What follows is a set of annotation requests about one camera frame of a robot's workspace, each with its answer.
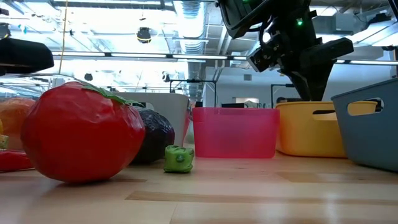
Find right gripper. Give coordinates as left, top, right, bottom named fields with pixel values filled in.
left=247, top=29, right=338, bottom=102

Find red tomato with green leaf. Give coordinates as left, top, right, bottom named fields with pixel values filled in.
left=20, top=80, right=146, bottom=184

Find small green pepper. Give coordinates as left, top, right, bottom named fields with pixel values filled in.
left=163, top=144, right=196, bottom=174

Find black metal stand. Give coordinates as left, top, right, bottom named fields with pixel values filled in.
left=271, top=83, right=295, bottom=108

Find clear plastic bin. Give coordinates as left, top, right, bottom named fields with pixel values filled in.
left=0, top=72, right=94, bottom=153

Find yellow plastic basket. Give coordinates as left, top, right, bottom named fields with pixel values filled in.
left=274, top=100, right=379, bottom=159

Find long ceiling light strip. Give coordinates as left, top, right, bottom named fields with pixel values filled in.
left=51, top=51, right=249, bottom=60
left=335, top=58, right=398, bottom=66

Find grey ceiling air unit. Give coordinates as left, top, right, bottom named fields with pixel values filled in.
left=312, top=12, right=376, bottom=35

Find blue plastic basket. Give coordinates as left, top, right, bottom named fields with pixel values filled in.
left=330, top=77, right=398, bottom=173

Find pink plastic basket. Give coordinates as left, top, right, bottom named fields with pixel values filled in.
left=192, top=106, right=281, bottom=160

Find long red chili pepper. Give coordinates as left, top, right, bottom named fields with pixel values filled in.
left=0, top=149, right=34, bottom=173

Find pale grey plastic basket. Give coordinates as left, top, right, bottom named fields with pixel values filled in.
left=112, top=91, right=192, bottom=147

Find dark purple cabbage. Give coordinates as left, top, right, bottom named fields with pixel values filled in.
left=129, top=106, right=176, bottom=166

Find black dome ceiling camera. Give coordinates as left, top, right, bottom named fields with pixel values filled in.
left=136, top=27, right=152, bottom=44
left=0, top=22, right=12, bottom=40

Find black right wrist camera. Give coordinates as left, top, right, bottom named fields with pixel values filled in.
left=300, top=37, right=355, bottom=68

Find yellow hanging cord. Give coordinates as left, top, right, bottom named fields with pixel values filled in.
left=58, top=0, right=68, bottom=75

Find ribbed silver ventilation duct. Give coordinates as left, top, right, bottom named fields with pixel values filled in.
left=172, top=0, right=208, bottom=100

